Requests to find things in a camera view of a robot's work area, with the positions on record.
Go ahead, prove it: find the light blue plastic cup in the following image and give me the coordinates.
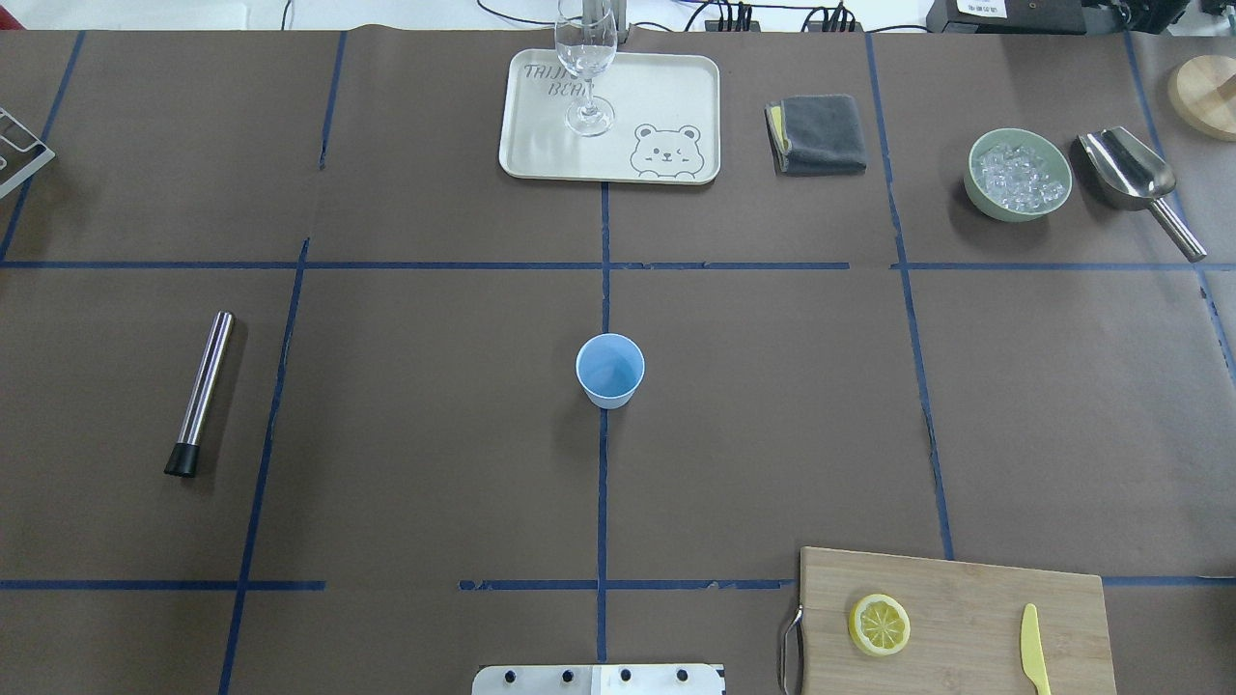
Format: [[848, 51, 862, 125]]
[[575, 333, 646, 411]]

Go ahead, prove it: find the bamboo cutting board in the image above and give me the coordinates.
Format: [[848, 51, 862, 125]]
[[798, 548, 1116, 694]]

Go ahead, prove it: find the yellow plastic knife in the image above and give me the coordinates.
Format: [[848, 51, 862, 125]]
[[1018, 603, 1052, 695]]

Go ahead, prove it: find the white wire cup rack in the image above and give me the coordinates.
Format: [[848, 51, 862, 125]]
[[0, 108, 56, 198]]

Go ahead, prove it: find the green bowl of ice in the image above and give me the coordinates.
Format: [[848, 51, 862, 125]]
[[963, 127, 1073, 223]]

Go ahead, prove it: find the steel ice scoop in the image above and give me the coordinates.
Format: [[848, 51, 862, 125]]
[[1077, 126, 1208, 263]]

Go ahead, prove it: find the yellow lemon half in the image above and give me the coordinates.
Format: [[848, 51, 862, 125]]
[[847, 594, 913, 658]]

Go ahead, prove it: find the grey folded cloth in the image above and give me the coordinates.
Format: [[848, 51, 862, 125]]
[[765, 94, 868, 177]]

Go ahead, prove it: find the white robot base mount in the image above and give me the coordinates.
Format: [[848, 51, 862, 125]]
[[471, 663, 727, 694]]

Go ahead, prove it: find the clear wine glass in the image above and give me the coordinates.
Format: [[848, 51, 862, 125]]
[[552, 1, 618, 137]]

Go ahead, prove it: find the cream bear serving tray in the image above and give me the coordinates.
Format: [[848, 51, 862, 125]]
[[498, 48, 722, 185]]

